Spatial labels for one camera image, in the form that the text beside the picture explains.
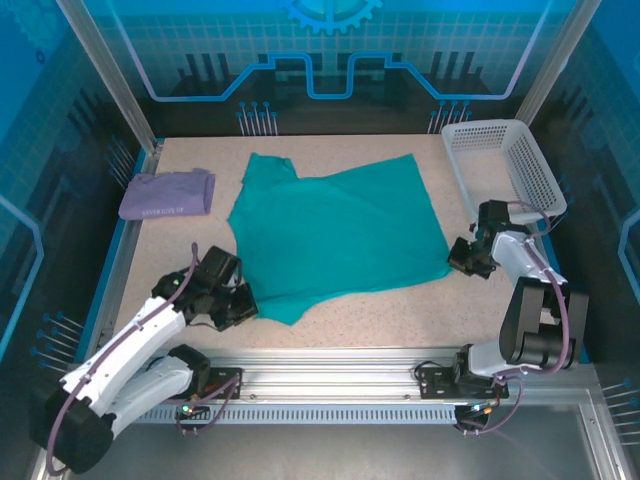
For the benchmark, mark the teal t-shirt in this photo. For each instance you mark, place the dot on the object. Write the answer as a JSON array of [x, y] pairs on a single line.
[[340, 235]]

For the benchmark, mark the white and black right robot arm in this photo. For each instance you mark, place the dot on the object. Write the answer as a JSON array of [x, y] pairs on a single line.
[[515, 255]]

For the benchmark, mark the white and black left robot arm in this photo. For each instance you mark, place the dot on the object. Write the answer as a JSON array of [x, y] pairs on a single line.
[[130, 340]]

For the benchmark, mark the folded lavender t-shirt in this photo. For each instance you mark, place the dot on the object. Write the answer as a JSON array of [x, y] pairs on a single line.
[[165, 195]]

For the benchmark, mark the white perforated plastic basket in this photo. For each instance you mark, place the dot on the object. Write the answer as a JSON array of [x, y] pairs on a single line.
[[535, 170]]

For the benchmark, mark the black connector with green light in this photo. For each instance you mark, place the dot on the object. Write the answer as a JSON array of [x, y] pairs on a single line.
[[189, 410]]

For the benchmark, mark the black connector with orange light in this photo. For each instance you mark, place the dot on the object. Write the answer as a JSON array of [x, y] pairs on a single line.
[[477, 410]]

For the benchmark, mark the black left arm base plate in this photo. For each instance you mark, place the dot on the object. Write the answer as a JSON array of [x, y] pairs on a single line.
[[225, 382]]

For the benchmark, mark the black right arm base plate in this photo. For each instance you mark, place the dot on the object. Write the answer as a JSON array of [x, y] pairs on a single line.
[[435, 382]]

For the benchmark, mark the aluminium front rail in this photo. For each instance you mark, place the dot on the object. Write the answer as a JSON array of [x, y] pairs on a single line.
[[325, 375]]

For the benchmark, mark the aluminium frame post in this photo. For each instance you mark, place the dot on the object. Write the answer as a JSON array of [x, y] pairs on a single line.
[[558, 60], [107, 75]]

